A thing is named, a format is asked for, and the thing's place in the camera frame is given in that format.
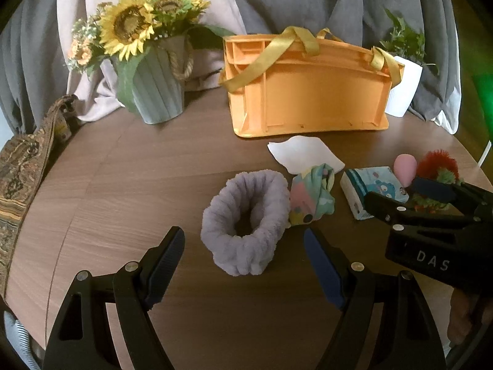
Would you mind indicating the brown patterned woven cloth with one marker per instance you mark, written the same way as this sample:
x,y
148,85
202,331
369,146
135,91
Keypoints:
x,y
23,169

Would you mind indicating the grey curtain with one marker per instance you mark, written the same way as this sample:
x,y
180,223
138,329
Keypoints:
x,y
308,0

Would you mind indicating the pink makeup sponge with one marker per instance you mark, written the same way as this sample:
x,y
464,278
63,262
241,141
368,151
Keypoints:
x,y
405,167

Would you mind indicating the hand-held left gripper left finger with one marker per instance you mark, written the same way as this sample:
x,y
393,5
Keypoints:
x,y
165,269

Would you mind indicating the lilac fluffy headband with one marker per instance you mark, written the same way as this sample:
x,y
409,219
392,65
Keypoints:
x,y
223,216

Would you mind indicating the artificial sunflower bouquet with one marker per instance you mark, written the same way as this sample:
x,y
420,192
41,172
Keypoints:
x,y
127,27

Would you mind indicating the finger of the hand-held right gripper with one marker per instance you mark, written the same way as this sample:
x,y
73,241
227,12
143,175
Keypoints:
x,y
431,189
385,204

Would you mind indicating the orange plastic storage crate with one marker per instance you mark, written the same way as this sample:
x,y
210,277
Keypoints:
x,y
316,92

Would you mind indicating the red green fluffy toy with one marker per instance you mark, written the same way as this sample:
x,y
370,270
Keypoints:
x,y
435,165

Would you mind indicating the grey striped cloth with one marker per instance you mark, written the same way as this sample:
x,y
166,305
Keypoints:
x,y
19,335

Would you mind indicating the green plant in white pot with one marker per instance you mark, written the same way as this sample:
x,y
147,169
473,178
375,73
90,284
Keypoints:
x,y
402,84

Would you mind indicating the pastel patterned cloth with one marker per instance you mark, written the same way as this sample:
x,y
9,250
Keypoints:
x,y
308,200

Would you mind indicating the white soft cloth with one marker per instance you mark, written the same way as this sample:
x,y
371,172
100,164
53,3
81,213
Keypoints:
x,y
304,152

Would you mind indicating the person's right hand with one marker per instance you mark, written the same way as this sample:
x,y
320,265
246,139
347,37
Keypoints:
x,y
460,316

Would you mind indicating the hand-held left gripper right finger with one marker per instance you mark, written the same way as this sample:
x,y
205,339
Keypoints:
x,y
323,269

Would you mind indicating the blue cartoon tissue pack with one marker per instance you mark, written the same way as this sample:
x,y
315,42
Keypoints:
x,y
366,185

